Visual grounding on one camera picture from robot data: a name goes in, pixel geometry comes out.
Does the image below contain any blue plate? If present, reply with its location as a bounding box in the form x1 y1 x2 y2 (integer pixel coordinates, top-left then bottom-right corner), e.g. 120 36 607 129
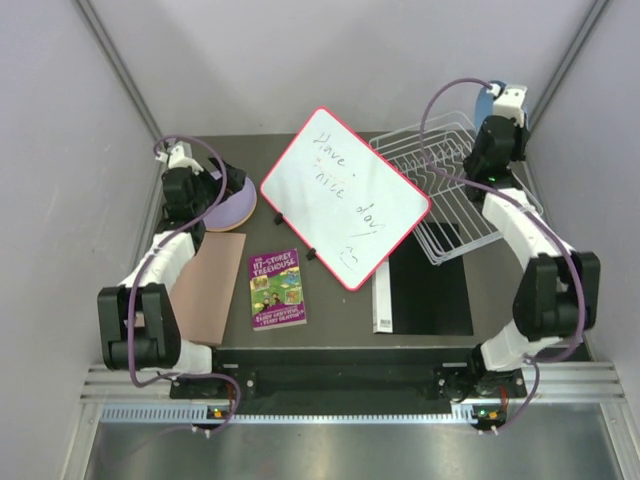
473 86 505 134

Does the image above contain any purple plate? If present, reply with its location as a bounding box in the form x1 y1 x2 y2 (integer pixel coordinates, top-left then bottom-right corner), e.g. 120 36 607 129
204 177 257 232

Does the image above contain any yellow plate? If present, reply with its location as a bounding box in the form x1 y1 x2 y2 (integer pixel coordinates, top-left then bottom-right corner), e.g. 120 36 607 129
206 200 257 233

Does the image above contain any white wire dish rack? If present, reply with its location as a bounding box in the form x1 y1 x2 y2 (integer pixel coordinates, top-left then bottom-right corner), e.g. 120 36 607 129
368 110 544 267

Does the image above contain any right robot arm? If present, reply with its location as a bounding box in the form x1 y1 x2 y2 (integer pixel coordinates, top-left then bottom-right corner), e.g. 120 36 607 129
463 115 601 396

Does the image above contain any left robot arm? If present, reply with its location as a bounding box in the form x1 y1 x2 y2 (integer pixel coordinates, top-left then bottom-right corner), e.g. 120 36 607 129
97 162 256 370

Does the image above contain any brown cardboard sheet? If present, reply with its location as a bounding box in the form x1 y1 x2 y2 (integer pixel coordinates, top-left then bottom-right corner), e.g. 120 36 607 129
170 232 246 346

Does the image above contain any purple treehouse book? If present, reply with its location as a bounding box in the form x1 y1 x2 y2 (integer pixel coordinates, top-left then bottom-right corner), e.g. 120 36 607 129
248 249 307 331

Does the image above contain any red-framed whiteboard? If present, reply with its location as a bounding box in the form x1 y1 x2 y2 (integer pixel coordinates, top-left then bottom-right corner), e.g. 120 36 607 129
260 107 431 291

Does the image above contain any black flat box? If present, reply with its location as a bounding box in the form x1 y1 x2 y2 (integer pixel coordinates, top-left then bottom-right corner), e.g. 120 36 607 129
372 234 474 336

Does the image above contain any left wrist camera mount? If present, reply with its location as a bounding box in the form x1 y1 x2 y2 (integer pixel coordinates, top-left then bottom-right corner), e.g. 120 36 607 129
155 141 204 175

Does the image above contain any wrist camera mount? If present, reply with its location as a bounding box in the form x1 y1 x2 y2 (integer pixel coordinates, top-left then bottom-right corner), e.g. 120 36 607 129
155 141 204 175
488 82 528 127

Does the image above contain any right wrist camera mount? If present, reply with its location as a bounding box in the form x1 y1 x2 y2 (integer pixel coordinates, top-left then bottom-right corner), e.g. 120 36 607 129
488 82 528 127

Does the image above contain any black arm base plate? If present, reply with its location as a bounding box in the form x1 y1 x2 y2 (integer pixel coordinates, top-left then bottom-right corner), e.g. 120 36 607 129
169 349 531 401

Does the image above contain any aluminium front rail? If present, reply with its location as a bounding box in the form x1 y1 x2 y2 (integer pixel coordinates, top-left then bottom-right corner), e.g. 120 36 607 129
80 362 626 428

